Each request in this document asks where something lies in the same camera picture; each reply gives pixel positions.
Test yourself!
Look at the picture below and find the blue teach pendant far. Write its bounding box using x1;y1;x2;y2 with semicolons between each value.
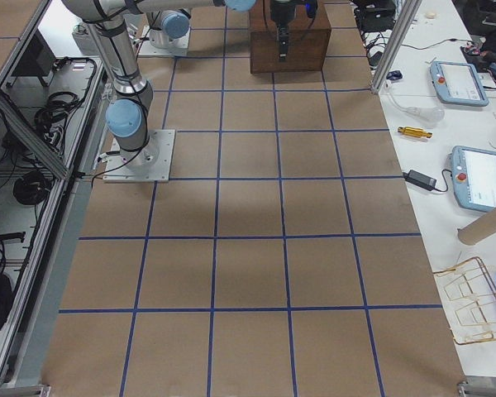
429;61;489;108

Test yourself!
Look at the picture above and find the black power adapter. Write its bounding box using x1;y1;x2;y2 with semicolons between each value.
403;170;436;191

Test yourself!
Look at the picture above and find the blue teach pendant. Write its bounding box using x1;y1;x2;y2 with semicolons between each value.
450;146;496;212
429;61;489;108

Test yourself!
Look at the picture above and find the wire rack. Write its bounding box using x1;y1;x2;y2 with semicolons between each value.
433;256;496;346

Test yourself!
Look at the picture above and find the aluminium frame post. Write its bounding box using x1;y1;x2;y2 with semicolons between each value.
370;0;422;94

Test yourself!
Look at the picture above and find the blue teach pendant near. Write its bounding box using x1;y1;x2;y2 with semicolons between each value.
450;146;496;212

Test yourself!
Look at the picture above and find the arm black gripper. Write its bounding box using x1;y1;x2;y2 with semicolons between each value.
270;0;296;61

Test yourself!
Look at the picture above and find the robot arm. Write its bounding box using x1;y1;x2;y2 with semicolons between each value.
64;0;255;169
142;1;255;57

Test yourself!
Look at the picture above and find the gold metal cylinder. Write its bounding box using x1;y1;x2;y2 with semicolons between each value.
397;127;433;139

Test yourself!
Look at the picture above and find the cardboard tube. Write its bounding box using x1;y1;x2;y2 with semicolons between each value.
457;208;496;246

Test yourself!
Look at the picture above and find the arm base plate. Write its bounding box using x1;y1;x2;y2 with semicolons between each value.
137;25;190;57
102;129;176;183

